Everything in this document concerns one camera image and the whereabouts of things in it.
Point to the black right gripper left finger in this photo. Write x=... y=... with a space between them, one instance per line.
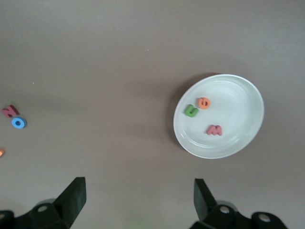
x=64 y=210

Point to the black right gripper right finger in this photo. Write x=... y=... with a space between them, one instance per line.
x=214 y=217

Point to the pink foam letter w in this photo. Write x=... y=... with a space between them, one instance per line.
x=214 y=130

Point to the green foam letter u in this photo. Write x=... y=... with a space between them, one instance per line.
x=190 y=114

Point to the orange foam letter e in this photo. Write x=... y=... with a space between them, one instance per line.
x=200 y=103

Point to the orange foam letter v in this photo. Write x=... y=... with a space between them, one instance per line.
x=1 y=153

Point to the blue foam letter o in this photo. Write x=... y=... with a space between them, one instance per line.
x=13 y=122

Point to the beige brown plate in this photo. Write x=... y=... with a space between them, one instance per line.
x=238 y=114

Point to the dark red foam letter z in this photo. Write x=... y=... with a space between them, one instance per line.
x=9 y=111

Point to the brown table cover sheet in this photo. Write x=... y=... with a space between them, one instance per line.
x=107 y=71

